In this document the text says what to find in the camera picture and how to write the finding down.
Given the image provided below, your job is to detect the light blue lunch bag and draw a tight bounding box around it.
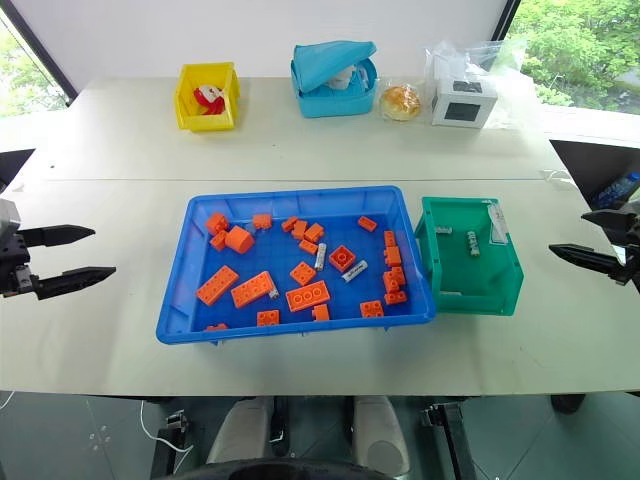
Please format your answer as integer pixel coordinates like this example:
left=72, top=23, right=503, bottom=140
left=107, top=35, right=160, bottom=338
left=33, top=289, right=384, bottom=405
left=290, top=40, right=379, bottom=120

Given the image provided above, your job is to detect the yellow plastic bin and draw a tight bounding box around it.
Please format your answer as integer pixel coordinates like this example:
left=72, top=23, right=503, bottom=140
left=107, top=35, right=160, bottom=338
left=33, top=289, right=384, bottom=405
left=173, top=61, right=242, bottom=133

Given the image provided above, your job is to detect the clear plastic bag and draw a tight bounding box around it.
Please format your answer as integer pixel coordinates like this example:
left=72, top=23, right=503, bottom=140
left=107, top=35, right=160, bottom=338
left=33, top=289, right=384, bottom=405
left=424, top=38, right=527, bottom=132

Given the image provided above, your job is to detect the white floor cable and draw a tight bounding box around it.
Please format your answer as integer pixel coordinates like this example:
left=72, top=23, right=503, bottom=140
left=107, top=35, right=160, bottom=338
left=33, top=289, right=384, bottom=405
left=138, top=398, right=195, bottom=453

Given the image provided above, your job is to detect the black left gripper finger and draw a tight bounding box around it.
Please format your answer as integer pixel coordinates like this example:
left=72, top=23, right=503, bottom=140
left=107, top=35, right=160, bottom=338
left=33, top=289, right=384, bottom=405
left=35, top=266, right=118, bottom=302
left=19, top=224, right=97, bottom=250

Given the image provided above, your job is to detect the black table leg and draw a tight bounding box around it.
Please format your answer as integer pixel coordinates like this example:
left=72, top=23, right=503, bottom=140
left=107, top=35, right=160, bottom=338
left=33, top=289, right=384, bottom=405
left=418, top=401, right=479, bottom=480
left=148, top=408, right=190, bottom=480

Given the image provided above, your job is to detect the white rounded robot leg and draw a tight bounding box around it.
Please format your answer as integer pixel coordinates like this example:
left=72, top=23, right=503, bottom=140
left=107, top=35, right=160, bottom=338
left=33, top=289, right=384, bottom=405
left=206, top=396, right=274, bottom=465
left=351, top=395, right=412, bottom=477

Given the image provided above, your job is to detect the blue water bottle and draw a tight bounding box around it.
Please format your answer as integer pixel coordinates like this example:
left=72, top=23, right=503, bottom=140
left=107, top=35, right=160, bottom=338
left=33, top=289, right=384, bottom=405
left=596, top=171, right=640, bottom=209

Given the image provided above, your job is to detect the black caster wheel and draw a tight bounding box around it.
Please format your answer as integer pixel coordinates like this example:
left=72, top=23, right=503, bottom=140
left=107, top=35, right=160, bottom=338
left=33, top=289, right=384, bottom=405
left=549, top=394, right=587, bottom=416

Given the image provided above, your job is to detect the white box with black window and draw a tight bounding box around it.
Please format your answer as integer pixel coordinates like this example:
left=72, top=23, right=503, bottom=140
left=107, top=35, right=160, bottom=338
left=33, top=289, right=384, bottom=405
left=430, top=74, right=499, bottom=131

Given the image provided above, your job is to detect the wrapped bread bun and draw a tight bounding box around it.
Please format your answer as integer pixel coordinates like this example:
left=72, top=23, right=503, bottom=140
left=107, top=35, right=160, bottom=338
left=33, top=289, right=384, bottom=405
left=378, top=84, right=423, bottom=123

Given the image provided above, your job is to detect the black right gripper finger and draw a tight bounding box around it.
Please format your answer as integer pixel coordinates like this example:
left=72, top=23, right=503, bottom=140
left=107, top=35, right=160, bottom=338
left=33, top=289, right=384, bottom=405
left=548, top=243, right=627, bottom=284
left=580, top=208, right=637, bottom=235

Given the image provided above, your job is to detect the red and white object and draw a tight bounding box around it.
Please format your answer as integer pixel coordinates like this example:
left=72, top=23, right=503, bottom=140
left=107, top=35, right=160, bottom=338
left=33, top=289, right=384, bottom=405
left=193, top=85, right=225, bottom=116

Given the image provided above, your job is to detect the thin white cable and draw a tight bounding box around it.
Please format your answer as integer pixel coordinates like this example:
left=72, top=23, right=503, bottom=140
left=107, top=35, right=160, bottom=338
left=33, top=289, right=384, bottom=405
left=538, top=168, right=572, bottom=190

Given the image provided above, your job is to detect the orange plastic cylinder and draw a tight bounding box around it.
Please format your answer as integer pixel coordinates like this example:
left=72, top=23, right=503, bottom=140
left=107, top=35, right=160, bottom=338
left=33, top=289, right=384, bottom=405
left=224, top=225, right=257, bottom=257

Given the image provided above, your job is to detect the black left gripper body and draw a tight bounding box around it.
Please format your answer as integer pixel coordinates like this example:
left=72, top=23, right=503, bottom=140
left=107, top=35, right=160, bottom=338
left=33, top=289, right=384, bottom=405
left=0, top=230, right=41, bottom=300

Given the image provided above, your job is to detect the white paper label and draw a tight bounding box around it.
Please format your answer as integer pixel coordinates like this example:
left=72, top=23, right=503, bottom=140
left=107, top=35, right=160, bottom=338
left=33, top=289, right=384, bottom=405
left=480, top=198, right=510, bottom=247

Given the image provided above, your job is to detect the blue plastic tray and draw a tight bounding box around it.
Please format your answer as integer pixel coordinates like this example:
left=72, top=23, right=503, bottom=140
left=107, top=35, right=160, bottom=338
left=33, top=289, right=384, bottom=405
left=155, top=185, right=438, bottom=347

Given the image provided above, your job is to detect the black window frame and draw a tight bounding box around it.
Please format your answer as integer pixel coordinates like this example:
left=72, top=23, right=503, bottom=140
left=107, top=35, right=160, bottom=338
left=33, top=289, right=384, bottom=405
left=0, top=0, right=80, bottom=104
left=491, top=0, right=522, bottom=42

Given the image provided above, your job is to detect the green plastic bin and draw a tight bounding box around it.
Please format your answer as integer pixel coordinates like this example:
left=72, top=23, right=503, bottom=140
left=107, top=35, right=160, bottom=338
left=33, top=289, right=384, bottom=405
left=413, top=195, right=525, bottom=317

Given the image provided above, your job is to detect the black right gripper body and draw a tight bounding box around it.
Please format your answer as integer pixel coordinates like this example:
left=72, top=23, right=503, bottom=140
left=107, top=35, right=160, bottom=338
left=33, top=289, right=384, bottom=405
left=610, top=219, right=640, bottom=291

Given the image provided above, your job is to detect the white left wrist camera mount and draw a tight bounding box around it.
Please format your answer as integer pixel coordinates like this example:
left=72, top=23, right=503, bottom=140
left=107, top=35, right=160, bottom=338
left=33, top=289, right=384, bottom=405
left=0, top=198, right=22, bottom=234

